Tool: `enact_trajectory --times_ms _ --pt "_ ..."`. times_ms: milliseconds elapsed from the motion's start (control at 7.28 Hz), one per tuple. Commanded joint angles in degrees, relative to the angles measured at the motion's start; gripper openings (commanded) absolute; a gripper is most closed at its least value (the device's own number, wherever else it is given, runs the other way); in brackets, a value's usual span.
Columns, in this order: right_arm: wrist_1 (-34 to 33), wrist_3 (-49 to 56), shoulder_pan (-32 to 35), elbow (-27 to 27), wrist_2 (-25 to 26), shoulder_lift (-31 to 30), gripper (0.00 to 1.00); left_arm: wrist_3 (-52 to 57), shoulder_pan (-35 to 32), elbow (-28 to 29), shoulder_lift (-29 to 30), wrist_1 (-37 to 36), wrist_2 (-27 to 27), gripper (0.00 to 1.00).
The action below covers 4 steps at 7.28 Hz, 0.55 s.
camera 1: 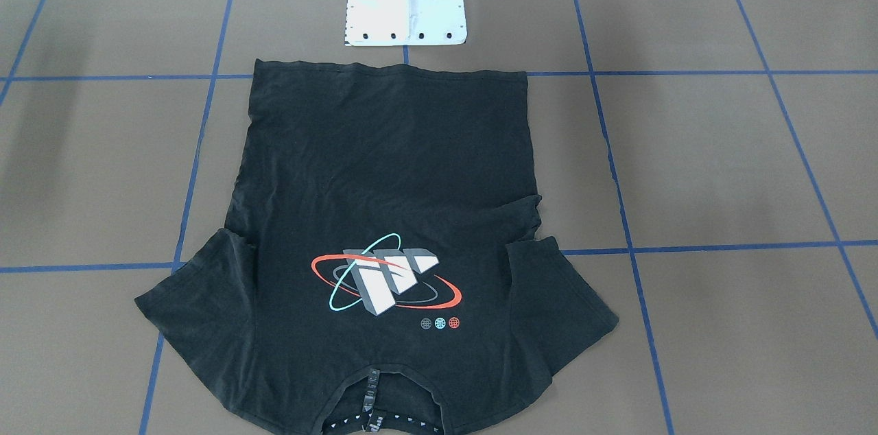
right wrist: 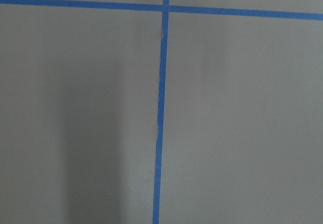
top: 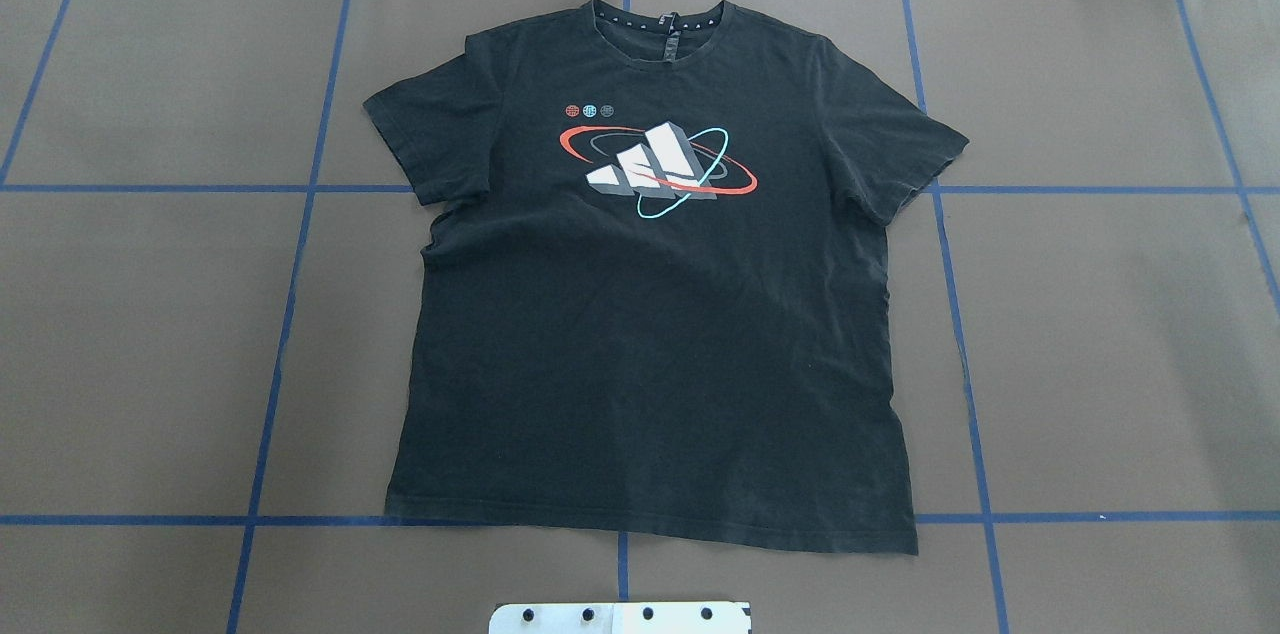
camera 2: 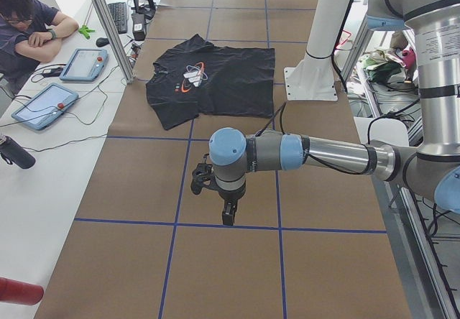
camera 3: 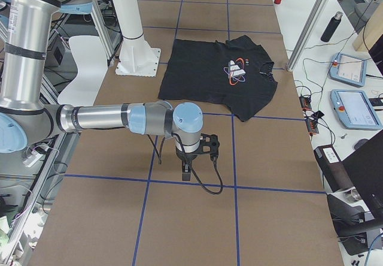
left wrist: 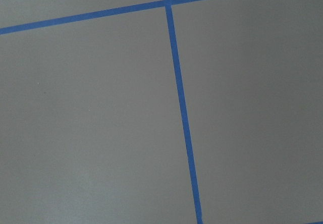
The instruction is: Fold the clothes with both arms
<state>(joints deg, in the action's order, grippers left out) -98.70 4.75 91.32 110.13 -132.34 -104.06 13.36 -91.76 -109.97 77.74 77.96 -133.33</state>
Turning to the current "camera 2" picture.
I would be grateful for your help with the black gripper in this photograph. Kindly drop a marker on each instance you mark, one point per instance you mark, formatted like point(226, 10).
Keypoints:
point(230, 200)

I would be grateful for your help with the black printed t-shirt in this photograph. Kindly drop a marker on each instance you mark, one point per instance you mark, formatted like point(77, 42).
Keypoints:
point(197, 77)

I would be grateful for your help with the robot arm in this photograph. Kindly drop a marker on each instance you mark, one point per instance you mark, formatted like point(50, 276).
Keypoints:
point(430, 170)

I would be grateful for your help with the pile of clothes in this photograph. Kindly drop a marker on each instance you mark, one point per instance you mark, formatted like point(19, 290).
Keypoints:
point(381, 64)

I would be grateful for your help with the far blue teach pendant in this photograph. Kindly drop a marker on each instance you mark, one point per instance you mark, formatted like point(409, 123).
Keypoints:
point(85, 65)

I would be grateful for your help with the blue teach pendant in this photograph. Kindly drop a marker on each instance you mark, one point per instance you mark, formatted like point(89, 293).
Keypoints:
point(43, 109)
point(85, 65)

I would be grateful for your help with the near blue teach pendant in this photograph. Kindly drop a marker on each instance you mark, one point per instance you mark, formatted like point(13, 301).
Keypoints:
point(43, 109)

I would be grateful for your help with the black power adapter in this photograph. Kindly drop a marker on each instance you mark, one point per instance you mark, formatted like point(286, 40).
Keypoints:
point(138, 26)

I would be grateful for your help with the black computer mouse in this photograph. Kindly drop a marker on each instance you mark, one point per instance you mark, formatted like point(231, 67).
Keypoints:
point(102, 41)

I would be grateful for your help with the black water bottle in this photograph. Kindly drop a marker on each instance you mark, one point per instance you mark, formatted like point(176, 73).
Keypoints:
point(13, 153)

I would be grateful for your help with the black keyboard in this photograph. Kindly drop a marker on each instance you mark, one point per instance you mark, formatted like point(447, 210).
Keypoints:
point(118, 12)

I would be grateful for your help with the red cylinder object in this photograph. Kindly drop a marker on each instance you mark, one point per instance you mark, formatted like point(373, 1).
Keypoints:
point(21, 293)

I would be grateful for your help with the green plastic tool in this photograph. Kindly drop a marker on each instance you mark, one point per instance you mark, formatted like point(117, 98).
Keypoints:
point(86, 31)

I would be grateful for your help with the seated person in blue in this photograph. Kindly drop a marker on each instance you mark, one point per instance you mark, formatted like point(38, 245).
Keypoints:
point(32, 33)

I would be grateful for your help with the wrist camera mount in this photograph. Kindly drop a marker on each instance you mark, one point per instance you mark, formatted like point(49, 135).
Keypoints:
point(203, 177)

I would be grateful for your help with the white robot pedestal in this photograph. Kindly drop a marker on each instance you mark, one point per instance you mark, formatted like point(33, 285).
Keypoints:
point(313, 77)

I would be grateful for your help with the aluminium frame post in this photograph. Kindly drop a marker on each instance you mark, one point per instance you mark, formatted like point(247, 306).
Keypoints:
point(109, 28)

